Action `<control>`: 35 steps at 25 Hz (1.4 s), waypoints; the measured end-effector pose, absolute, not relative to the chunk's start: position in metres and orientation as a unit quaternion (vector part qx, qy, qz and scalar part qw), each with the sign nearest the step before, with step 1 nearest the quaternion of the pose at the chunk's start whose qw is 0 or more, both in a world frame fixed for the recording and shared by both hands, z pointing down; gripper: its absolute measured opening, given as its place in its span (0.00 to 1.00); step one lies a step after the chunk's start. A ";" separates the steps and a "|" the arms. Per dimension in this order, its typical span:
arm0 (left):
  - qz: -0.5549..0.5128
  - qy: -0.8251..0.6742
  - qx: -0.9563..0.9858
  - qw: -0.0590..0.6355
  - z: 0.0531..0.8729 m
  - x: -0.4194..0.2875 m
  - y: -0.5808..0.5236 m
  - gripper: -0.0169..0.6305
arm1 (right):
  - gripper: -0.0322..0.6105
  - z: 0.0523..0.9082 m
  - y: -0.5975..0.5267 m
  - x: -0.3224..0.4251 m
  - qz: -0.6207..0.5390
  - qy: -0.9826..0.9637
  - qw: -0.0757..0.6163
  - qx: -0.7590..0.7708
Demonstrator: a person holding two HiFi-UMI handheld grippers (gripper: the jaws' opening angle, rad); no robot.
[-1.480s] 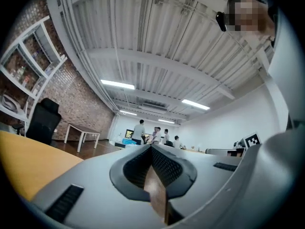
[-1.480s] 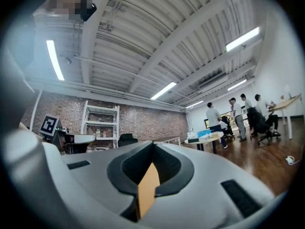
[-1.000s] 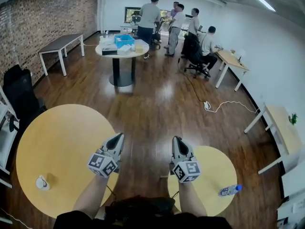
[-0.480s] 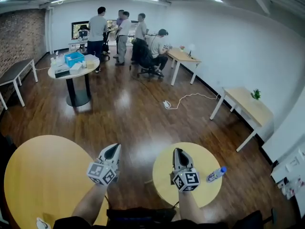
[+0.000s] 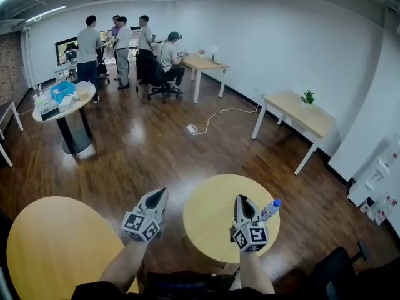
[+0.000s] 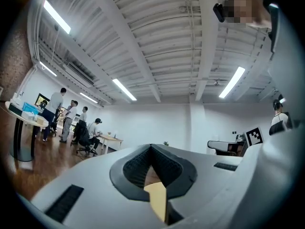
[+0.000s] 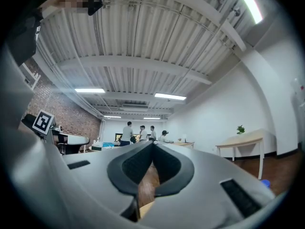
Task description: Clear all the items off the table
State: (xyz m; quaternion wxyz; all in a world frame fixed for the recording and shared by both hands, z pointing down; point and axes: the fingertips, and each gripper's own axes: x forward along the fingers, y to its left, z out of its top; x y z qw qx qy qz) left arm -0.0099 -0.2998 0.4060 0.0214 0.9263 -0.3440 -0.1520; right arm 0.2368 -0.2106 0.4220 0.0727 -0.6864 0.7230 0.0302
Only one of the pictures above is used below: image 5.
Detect black framed window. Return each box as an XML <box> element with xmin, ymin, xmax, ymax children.
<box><xmin>55</xmin><ymin>26</ymin><xmax>151</xmax><ymax>66</ymax></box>

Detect white water dispenser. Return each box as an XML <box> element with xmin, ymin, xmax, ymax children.
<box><xmin>347</xmin><ymin>156</ymin><xmax>392</xmax><ymax>208</ymax></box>

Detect black chest pack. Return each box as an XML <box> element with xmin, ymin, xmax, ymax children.
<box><xmin>144</xmin><ymin>270</ymin><xmax>236</xmax><ymax>292</ymax></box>

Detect white desk with monitor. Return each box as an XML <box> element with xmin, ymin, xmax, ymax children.
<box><xmin>53</xmin><ymin>61</ymin><xmax>79</xmax><ymax>81</ymax></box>

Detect person's left forearm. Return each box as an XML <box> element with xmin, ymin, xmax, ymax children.
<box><xmin>98</xmin><ymin>239</ymin><xmax>148</xmax><ymax>295</ymax></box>

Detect white power cable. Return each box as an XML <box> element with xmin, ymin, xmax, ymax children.
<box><xmin>192</xmin><ymin>106</ymin><xmax>260</xmax><ymax>136</ymax></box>

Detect black office chair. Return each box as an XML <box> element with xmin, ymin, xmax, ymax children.
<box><xmin>95</xmin><ymin>44</ymin><xmax>111</xmax><ymax>86</ymax></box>
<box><xmin>351</xmin><ymin>257</ymin><xmax>400</xmax><ymax>300</ymax></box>
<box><xmin>146</xmin><ymin>56</ymin><xmax>184</xmax><ymax>105</ymax></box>
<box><xmin>308</xmin><ymin>240</ymin><xmax>369</xmax><ymax>300</ymax></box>

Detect white box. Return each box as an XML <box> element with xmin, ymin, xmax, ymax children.
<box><xmin>57</xmin><ymin>95</ymin><xmax>74</xmax><ymax>113</ymax></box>

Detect white round pedestal table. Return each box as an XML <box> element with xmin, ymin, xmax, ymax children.
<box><xmin>32</xmin><ymin>80</ymin><xmax>97</xmax><ymax>155</ymax></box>

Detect small round yellow table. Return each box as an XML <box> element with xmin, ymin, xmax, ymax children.
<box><xmin>182</xmin><ymin>173</ymin><xmax>281</xmax><ymax>266</ymax></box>

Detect large round wooden table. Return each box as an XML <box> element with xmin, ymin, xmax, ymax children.
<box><xmin>6</xmin><ymin>196</ymin><xmax>141</xmax><ymax>300</ymax></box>

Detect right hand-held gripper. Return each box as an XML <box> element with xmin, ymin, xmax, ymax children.
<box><xmin>229</xmin><ymin>194</ymin><xmax>270</xmax><ymax>253</ymax></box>

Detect clear water jug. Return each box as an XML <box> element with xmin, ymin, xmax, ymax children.
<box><xmin>372</xmin><ymin>191</ymin><xmax>400</xmax><ymax>227</ymax></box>
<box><xmin>381</xmin><ymin>141</ymin><xmax>400</xmax><ymax>169</ymax></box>

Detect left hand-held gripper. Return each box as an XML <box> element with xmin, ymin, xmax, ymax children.
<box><xmin>121</xmin><ymin>188</ymin><xmax>169</xmax><ymax>243</ymax></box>

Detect black box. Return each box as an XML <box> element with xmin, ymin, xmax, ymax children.
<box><xmin>41</xmin><ymin>106</ymin><xmax>61</xmax><ymax>122</ymax></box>

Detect potted green plant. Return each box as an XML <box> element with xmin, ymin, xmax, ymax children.
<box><xmin>300</xmin><ymin>89</ymin><xmax>316</xmax><ymax>106</ymax></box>

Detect black floor cable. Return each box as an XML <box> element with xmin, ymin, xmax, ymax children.
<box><xmin>136</xmin><ymin>84</ymin><xmax>188</xmax><ymax>128</ymax></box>

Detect person's black clothing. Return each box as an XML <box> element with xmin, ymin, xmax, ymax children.
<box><xmin>71</xmin><ymin>270</ymin><xmax>313</xmax><ymax>300</ymax></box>

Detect person's right forearm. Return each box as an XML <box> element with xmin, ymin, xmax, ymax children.
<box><xmin>239</xmin><ymin>250</ymin><xmax>276</xmax><ymax>295</ymax></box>

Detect blue plastic bin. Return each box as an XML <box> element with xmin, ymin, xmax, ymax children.
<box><xmin>49</xmin><ymin>80</ymin><xmax>77</xmax><ymax>104</ymax></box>

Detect white globe desk lamp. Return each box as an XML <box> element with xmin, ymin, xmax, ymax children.
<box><xmin>208</xmin><ymin>44</ymin><xmax>220</xmax><ymax>64</ymax></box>

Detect clear plastic bottle blue cap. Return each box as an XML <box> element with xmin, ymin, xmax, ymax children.
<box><xmin>259</xmin><ymin>198</ymin><xmax>283</xmax><ymax>223</ymax></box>

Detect long wooden desk white legs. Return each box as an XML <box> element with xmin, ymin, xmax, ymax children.
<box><xmin>179</xmin><ymin>52</ymin><xmax>231</xmax><ymax>104</ymax></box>

